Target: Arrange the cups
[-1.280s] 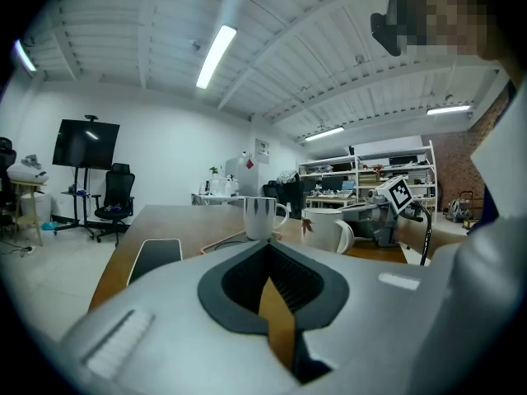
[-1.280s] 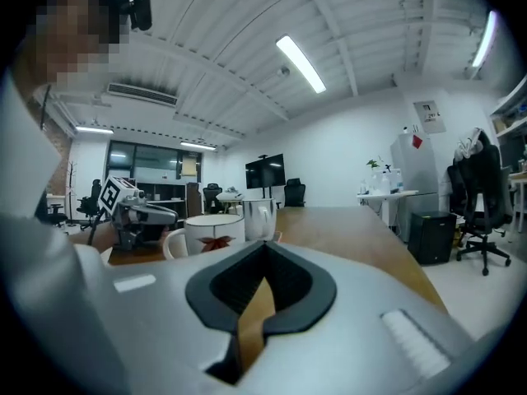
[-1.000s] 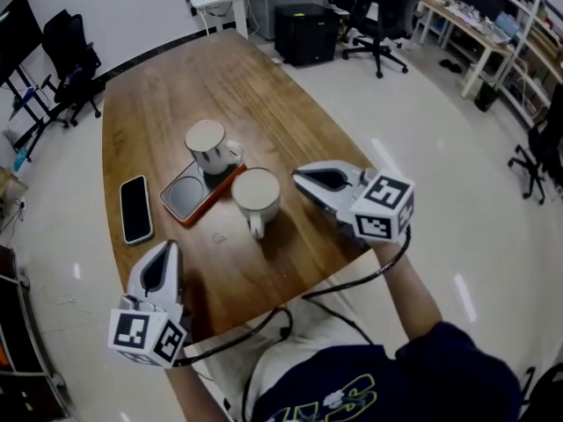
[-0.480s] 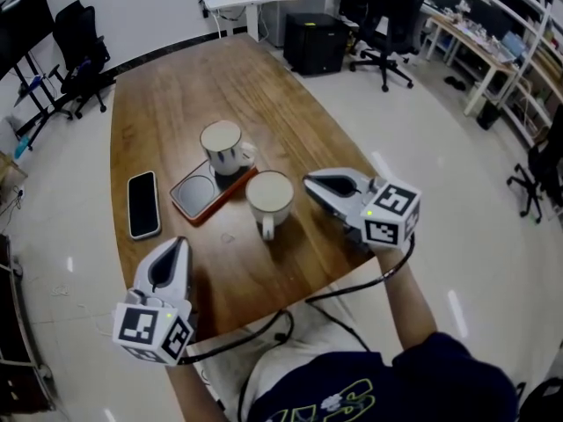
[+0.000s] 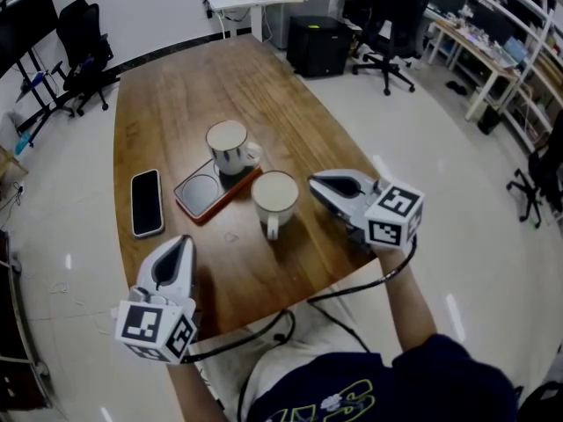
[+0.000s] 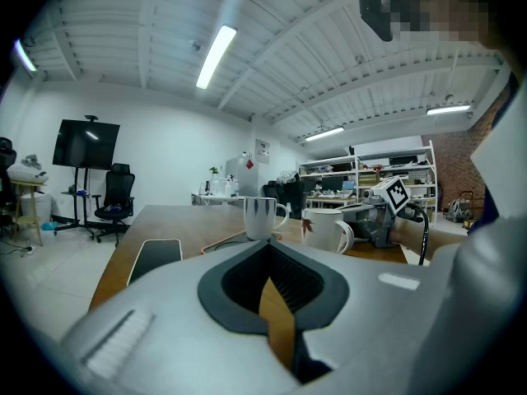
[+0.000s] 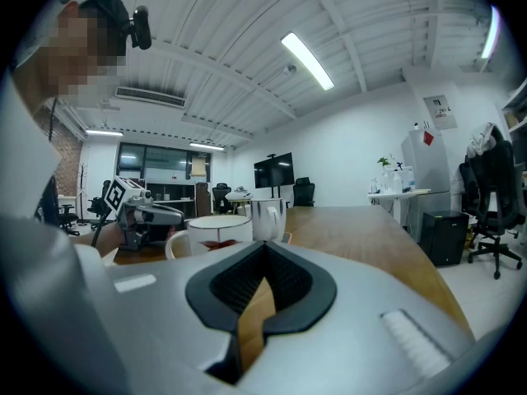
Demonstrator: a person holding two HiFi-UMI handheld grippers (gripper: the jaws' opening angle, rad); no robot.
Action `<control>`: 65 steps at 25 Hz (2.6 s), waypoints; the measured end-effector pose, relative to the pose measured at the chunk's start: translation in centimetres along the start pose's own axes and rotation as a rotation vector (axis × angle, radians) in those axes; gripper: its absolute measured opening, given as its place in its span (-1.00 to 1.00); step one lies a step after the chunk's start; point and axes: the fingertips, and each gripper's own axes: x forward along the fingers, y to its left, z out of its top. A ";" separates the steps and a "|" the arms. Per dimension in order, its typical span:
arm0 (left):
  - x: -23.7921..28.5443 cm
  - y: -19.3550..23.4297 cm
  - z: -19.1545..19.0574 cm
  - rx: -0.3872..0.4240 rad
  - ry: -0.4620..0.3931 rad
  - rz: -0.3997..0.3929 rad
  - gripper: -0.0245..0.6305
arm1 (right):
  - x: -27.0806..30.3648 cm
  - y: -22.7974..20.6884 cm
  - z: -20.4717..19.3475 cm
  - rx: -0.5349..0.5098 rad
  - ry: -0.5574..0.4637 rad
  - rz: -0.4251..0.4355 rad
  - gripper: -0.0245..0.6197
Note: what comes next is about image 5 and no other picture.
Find blue floor item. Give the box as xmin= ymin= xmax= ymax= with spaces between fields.
xmin=14 ymin=130 xmax=33 ymax=157

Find navy printed t-shirt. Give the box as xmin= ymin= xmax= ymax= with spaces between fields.
xmin=252 ymin=332 xmax=521 ymax=422

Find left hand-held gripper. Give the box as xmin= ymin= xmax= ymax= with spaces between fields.
xmin=112 ymin=234 xmax=199 ymax=366

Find white mug with blue marks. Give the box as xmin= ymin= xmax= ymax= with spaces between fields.
xmin=205 ymin=119 xmax=265 ymax=177

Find black swivel chair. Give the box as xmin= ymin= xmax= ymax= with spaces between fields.
xmin=505 ymin=112 xmax=563 ymax=230

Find black waste bin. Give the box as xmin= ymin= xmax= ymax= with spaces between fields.
xmin=477 ymin=105 xmax=503 ymax=137

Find black television screen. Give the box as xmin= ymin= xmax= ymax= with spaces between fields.
xmin=0 ymin=0 xmax=61 ymax=79

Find white ceramic mug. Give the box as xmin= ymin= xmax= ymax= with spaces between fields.
xmin=250 ymin=170 xmax=301 ymax=242

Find wooden stool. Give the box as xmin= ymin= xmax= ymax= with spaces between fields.
xmin=0 ymin=145 xmax=30 ymax=193

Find black mesh office chair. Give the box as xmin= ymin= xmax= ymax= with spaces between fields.
xmin=50 ymin=0 xmax=121 ymax=118

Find white floor cord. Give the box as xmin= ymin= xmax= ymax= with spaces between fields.
xmin=47 ymin=280 xmax=112 ymax=337

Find person's left forearm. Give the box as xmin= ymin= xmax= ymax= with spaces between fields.
xmin=165 ymin=360 xmax=230 ymax=422

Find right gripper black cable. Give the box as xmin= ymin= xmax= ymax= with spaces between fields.
xmin=305 ymin=234 xmax=419 ymax=353

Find wooden workbench with white legs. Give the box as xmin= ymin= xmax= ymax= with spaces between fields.
xmin=426 ymin=19 xmax=521 ymax=123

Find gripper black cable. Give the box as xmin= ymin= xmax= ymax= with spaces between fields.
xmin=305 ymin=234 xmax=419 ymax=353
xmin=181 ymin=308 xmax=296 ymax=422

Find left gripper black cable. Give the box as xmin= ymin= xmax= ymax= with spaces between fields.
xmin=181 ymin=308 xmax=296 ymax=422

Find black smartphone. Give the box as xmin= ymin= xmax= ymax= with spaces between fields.
xmin=129 ymin=168 xmax=165 ymax=240

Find black box cabinet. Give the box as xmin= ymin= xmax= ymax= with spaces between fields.
xmin=285 ymin=15 xmax=355 ymax=79

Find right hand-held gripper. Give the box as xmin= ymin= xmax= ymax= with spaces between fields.
xmin=306 ymin=168 xmax=426 ymax=251

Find white standing desk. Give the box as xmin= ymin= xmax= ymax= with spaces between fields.
xmin=199 ymin=0 xmax=310 ymax=44

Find orange-edged black coaster tray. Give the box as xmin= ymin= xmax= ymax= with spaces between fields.
xmin=172 ymin=157 xmax=264 ymax=226

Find person's right forearm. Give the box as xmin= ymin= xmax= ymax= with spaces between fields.
xmin=375 ymin=245 xmax=440 ymax=356

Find black office chair with clothes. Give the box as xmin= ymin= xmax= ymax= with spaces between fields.
xmin=342 ymin=0 xmax=430 ymax=98

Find dark wooden cabinet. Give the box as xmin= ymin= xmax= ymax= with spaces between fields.
xmin=0 ymin=230 xmax=53 ymax=412

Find light grey trousers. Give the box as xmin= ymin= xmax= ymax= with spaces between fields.
xmin=197 ymin=279 xmax=398 ymax=422

